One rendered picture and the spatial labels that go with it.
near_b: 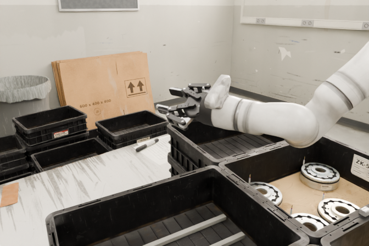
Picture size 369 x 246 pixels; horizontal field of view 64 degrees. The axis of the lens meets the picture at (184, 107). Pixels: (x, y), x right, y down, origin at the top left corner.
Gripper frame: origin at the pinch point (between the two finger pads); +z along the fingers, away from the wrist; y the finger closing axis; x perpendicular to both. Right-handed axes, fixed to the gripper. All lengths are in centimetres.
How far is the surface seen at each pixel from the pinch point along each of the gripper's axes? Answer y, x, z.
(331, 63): 259, -191, 8
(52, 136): 8, -70, 125
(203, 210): -14.6, -21.8, -11.8
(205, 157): -2.8, -17.0, -7.5
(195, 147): -0.4, -18.0, -2.6
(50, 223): -36.3, 2.0, 3.2
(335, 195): 7, -34, -38
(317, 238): -15.4, -9.9, -38.5
